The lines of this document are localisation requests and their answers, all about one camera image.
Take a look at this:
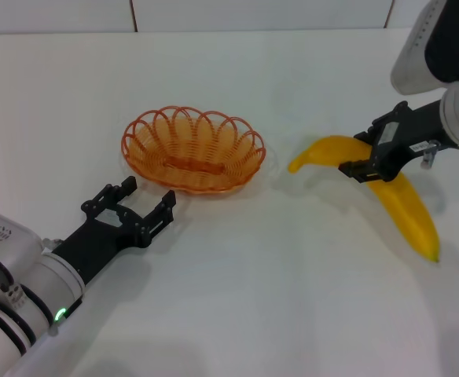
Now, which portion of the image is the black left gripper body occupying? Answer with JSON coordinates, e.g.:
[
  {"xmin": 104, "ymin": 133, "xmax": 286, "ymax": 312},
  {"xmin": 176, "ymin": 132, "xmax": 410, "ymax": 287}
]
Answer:
[{"xmin": 52, "ymin": 207, "xmax": 152, "ymax": 287}]

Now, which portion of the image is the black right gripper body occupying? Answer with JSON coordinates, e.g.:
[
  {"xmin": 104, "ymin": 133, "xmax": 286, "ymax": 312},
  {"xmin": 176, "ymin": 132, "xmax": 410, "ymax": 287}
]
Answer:
[{"xmin": 370, "ymin": 101, "xmax": 446, "ymax": 182}]

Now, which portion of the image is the orange wire basket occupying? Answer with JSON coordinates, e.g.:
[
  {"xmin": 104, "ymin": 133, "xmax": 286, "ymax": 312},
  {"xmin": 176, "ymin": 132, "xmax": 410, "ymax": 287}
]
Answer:
[{"xmin": 121, "ymin": 104, "xmax": 266, "ymax": 196}]

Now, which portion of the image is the yellow banana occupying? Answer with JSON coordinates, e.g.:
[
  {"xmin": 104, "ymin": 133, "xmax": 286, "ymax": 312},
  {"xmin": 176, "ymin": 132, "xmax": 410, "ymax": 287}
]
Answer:
[{"xmin": 287, "ymin": 135, "xmax": 441, "ymax": 263}]

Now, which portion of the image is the silver right wrist connector plug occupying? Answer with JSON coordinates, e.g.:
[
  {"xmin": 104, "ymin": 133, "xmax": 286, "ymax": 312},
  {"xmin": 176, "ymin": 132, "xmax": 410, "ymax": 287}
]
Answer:
[{"xmin": 420, "ymin": 139, "xmax": 439, "ymax": 169}]

